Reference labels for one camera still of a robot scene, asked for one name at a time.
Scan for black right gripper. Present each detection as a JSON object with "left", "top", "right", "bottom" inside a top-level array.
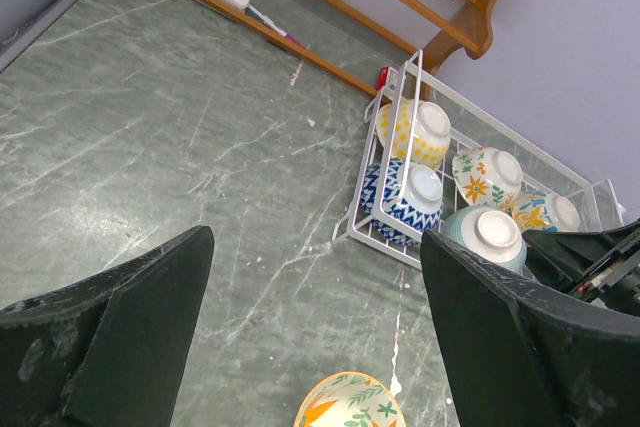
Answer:
[{"left": 523, "top": 221, "right": 639, "bottom": 310}]

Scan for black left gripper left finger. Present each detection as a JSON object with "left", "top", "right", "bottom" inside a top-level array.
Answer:
[{"left": 1, "top": 226, "right": 215, "bottom": 426}]

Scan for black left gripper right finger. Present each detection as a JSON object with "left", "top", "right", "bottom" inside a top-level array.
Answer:
[{"left": 421, "top": 232, "right": 639, "bottom": 426}]

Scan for blue orange floral bowl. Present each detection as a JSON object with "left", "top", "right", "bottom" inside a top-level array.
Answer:
[{"left": 510, "top": 191, "right": 581, "bottom": 232}]

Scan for teal striped bowl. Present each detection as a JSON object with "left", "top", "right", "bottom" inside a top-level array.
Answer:
[{"left": 441, "top": 206, "right": 527, "bottom": 275}]

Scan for orange flower green leaf bowl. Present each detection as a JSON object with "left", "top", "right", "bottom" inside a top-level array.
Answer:
[{"left": 452, "top": 147, "right": 524, "bottom": 211}]

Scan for red patterned bowl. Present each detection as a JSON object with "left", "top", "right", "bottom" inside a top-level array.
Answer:
[{"left": 360, "top": 158, "right": 444, "bottom": 233}]

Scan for yellow sun pattern bowl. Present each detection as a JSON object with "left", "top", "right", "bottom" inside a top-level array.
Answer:
[{"left": 375, "top": 100, "right": 451, "bottom": 171}]

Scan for wooden shelf rack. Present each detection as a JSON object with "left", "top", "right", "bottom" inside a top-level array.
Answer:
[{"left": 196, "top": 0, "right": 497, "bottom": 95}]

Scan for pink white pen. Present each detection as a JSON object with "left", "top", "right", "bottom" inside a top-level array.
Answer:
[{"left": 245, "top": 4, "right": 304, "bottom": 47}]

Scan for white wire dish rack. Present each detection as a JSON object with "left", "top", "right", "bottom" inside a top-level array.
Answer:
[{"left": 336, "top": 51, "right": 623, "bottom": 268}]

